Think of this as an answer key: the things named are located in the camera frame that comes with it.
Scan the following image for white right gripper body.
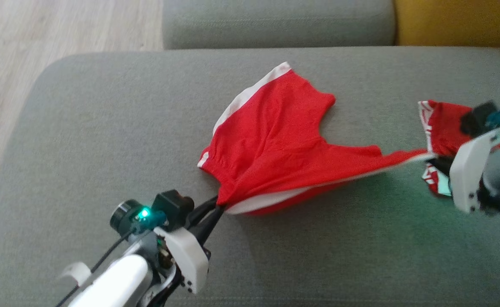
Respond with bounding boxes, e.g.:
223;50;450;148
449;125;500;214

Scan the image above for grey sofa seat cushion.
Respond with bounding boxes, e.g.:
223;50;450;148
163;0;397;50

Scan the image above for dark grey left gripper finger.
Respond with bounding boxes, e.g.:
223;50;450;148
196;206;225;246
186;195;219;227

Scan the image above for teal left camera connector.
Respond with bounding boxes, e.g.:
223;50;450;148
132;208;167;229

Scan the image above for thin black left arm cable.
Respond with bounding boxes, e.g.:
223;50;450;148
55;228;138;307

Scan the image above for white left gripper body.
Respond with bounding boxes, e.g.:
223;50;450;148
154;227;211;295

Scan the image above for red shorts with white band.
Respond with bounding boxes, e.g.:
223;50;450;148
197;62;436;215

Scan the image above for red garment with striped trim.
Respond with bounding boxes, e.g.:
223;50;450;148
419;100;500;197

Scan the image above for grey fabric sofa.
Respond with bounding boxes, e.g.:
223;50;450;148
0;46;500;307

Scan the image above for large yellow sofa backrest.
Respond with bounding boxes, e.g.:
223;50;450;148
394;0;500;48

